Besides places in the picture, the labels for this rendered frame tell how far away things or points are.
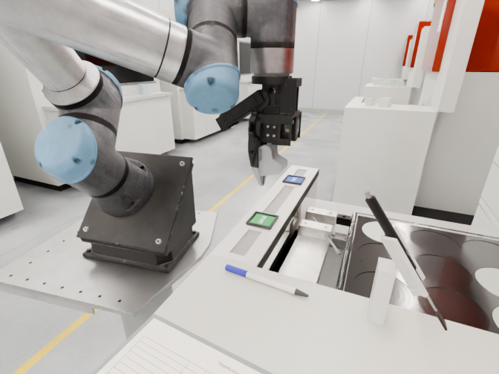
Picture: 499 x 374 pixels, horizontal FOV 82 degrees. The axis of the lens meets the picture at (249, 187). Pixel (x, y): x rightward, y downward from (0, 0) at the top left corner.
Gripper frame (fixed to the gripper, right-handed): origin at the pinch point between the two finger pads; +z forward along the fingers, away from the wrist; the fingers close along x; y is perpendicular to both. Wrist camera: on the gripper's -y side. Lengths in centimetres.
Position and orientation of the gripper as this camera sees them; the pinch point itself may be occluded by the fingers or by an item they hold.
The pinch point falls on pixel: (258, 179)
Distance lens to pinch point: 59.8
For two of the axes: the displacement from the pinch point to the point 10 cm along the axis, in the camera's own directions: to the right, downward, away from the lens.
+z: 0.0, 9.2, 3.9
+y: 9.2, 1.6, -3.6
